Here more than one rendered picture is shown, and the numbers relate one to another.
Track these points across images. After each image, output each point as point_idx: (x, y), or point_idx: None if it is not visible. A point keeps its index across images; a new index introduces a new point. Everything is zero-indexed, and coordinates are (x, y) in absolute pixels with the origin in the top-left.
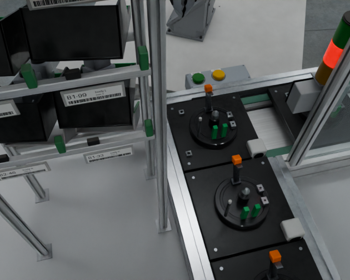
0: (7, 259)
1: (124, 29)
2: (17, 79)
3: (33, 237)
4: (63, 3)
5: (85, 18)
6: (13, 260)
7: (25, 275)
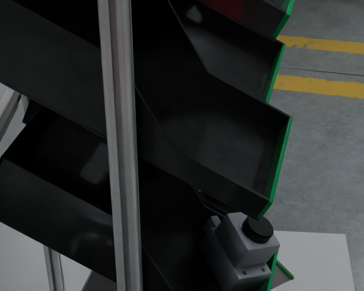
0: (75, 271)
1: (42, 79)
2: None
3: (45, 256)
4: None
5: None
6: (70, 276)
7: (37, 289)
